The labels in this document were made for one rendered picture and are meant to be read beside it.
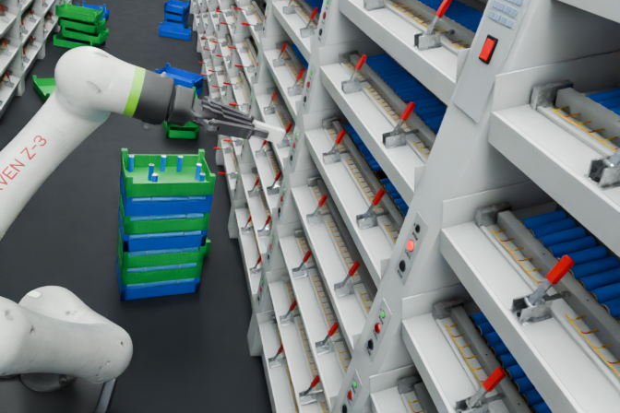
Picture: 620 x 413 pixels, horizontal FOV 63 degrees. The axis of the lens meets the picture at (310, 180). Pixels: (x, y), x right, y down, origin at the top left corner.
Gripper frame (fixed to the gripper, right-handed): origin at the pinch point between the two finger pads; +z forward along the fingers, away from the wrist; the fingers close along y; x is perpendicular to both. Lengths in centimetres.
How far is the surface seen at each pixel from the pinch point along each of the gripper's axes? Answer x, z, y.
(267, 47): -6, 22, -100
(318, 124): -5.4, 23.9, -29.7
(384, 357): -18.0, 22.2, 39.7
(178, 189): -56, 1, -62
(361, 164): -2.5, 26.2, -3.9
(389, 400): -26, 27, 42
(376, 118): 11.6, 19.4, 3.6
